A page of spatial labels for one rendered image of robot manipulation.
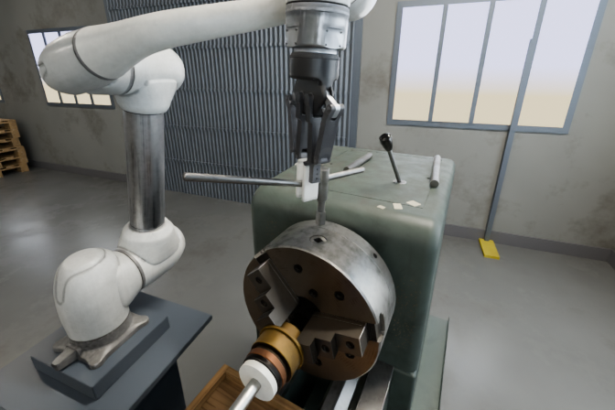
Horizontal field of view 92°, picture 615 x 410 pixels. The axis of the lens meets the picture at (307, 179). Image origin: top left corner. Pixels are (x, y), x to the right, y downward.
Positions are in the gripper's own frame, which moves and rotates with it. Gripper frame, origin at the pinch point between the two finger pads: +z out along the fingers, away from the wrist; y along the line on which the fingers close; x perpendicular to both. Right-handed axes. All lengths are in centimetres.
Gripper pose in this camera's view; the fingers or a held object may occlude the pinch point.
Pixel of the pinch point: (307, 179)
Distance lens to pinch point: 51.2
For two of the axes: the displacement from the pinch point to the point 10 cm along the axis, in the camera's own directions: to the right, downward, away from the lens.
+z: -0.6, 9.3, 3.7
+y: 5.6, 3.3, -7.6
